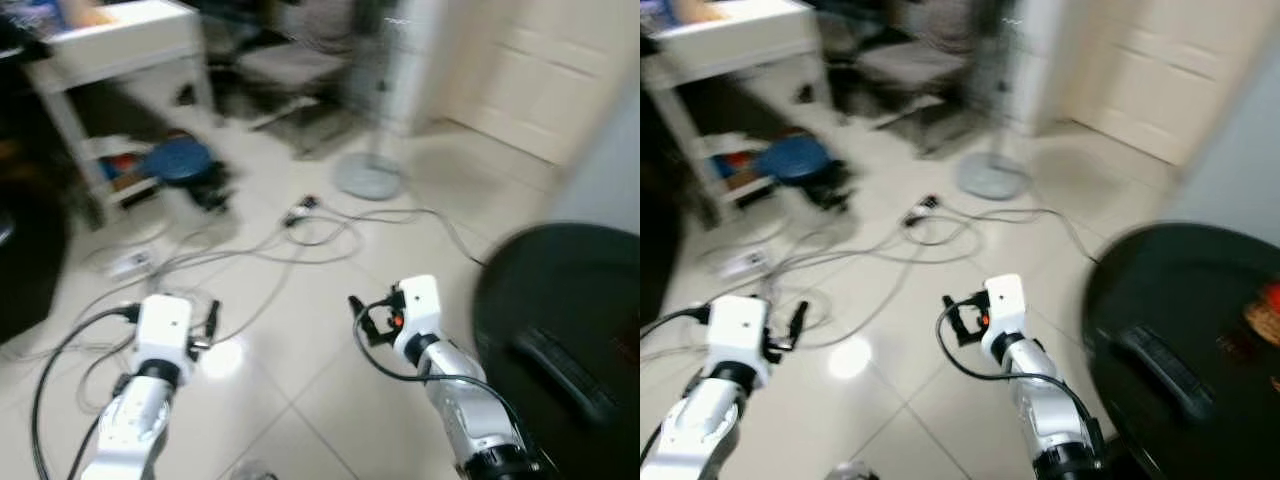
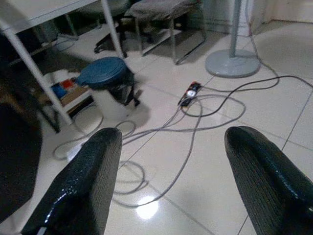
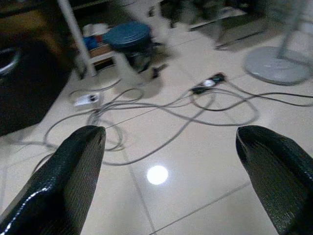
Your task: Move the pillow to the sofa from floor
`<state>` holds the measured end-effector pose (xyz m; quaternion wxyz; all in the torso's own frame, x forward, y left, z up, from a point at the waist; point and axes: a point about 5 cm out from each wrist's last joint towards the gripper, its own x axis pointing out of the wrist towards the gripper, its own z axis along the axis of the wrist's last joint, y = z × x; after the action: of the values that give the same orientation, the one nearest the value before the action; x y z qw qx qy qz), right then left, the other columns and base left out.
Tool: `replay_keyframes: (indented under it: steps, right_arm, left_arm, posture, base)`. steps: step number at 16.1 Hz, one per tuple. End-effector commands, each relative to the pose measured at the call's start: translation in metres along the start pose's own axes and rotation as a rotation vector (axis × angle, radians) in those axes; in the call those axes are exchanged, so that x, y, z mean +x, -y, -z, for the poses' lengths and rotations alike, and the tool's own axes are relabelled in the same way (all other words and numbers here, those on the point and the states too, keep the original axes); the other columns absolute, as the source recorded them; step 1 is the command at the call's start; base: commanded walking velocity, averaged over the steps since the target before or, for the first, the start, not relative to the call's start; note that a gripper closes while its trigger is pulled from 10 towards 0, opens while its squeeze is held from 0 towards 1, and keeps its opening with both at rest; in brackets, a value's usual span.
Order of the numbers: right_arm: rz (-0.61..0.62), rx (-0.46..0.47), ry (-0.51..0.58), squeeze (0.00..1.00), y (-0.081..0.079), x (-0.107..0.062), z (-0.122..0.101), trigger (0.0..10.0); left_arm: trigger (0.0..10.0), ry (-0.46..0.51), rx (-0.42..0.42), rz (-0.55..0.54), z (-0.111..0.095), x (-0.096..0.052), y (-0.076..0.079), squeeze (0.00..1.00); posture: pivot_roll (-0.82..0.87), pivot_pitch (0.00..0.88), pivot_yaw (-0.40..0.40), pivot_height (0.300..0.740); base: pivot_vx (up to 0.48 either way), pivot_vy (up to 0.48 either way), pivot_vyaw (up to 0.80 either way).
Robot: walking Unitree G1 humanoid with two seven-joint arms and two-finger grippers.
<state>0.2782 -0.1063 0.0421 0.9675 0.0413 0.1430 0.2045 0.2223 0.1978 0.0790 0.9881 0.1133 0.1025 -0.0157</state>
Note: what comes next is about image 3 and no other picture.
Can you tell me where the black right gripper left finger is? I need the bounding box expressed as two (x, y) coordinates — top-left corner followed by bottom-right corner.
(0, 125), (107, 235)

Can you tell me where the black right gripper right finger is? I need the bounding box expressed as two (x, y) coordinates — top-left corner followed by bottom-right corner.
(235, 125), (313, 235)

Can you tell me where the white power strip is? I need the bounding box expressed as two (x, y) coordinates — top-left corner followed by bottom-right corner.
(73, 92), (104, 108)

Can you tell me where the black box cabinet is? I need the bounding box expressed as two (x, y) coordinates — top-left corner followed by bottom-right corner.
(0, 39), (72, 137)

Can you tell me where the grey standing fan base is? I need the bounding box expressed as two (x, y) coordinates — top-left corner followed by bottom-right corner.
(244, 0), (313, 86)

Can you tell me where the black power strip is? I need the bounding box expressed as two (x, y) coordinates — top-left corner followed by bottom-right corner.
(191, 72), (226, 95)

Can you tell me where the blue item on shelf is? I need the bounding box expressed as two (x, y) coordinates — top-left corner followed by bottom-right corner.
(84, 36), (104, 50)

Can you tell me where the white container on shelf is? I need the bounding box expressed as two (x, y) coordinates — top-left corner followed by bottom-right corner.
(82, 23), (109, 38)

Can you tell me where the white bin with blue lid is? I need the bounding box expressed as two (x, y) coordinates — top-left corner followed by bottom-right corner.
(102, 21), (162, 82)

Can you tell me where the black office chair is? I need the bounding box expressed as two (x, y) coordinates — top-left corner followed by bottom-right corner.
(147, 0), (222, 28)

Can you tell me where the black floor cable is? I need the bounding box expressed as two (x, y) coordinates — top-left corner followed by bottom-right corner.
(190, 83), (313, 109)

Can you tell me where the grey floor cable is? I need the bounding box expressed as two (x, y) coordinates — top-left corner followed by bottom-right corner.
(43, 83), (260, 167)

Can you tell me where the white metal frame table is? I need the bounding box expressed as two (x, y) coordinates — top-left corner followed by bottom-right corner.
(57, 0), (118, 79)

